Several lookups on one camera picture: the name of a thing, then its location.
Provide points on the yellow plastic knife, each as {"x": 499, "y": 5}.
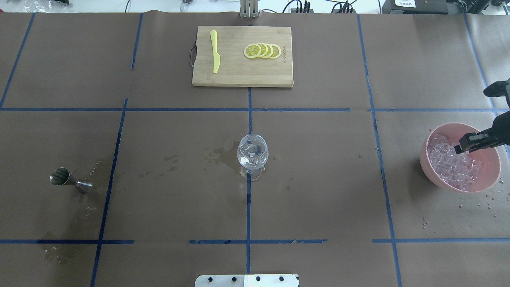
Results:
{"x": 215, "y": 54}

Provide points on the bamboo cutting board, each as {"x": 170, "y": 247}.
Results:
{"x": 235, "y": 69}

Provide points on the clear ice cubes pile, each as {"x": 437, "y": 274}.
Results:
{"x": 457, "y": 170}

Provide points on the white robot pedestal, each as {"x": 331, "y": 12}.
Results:
{"x": 248, "y": 280}

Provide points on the black box device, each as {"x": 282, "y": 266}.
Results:
{"x": 438, "y": 7}

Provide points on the aluminium frame post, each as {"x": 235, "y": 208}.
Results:
{"x": 249, "y": 9}

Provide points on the steel jigger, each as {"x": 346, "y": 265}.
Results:
{"x": 61, "y": 177}

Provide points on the clear wine glass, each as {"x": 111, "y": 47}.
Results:
{"x": 252, "y": 154}

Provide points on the crumpled clear plastic bag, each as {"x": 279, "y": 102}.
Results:
{"x": 44, "y": 6}

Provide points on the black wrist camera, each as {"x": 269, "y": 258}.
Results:
{"x": 499, "y": 89}

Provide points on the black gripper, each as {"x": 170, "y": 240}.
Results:
{"x": 501, "y": 128}

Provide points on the pink bowl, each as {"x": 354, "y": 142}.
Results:
{"x": 491, "y": 162}

